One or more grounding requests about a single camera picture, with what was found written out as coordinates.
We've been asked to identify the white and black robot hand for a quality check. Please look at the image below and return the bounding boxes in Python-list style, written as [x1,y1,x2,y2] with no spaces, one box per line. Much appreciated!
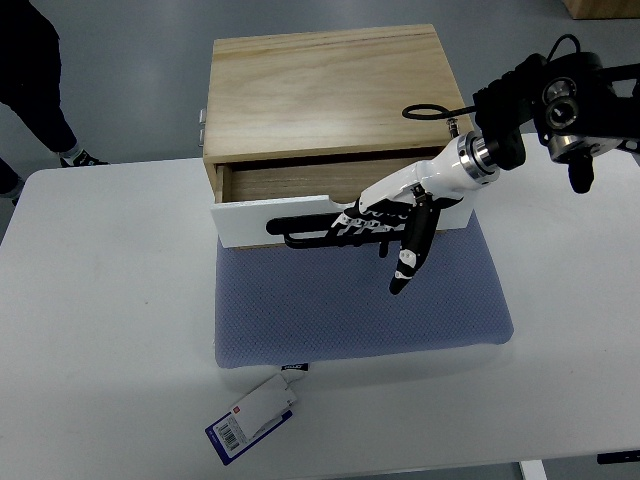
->
[326,132,499,295]

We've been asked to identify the white drawer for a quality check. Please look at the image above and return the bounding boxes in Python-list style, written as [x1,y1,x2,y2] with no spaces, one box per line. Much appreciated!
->
[211,155,478,249]

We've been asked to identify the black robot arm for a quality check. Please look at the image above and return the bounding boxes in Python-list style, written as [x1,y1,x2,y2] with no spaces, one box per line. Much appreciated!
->
[402,48,639,194]

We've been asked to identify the wooden drawer cabinet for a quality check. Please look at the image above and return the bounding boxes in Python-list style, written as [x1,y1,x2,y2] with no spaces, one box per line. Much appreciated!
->
[201,23,475,251]

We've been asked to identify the blue-grey mesh cushion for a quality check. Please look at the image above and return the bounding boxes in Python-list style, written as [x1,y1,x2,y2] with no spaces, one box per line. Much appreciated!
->
[214,218,514,369]

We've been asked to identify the metal cabinet hinges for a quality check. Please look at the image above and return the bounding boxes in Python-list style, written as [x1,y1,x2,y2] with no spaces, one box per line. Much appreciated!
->
[198,107,207,147]

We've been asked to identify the white and blue product tag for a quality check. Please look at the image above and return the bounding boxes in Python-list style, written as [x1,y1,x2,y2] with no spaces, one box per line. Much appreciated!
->
[205,374,297,466]

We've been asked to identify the cardboard box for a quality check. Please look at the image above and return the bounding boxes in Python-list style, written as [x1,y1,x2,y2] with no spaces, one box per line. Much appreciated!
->
[563,0,640,20]

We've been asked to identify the white table leg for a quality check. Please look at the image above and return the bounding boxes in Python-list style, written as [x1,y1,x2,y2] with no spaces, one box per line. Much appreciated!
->
[519,460,548,480]

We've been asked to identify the black and white sneaker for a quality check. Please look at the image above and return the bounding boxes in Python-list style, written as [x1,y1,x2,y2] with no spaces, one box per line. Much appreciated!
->
[60,149,108,168]

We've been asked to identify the person's dark trouser leg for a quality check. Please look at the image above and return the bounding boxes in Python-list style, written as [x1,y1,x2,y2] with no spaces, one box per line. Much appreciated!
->
[1,1,82,166]

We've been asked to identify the black table bracket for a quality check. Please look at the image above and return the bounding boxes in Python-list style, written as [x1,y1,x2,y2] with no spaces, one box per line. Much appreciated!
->
[597,450,640,465]

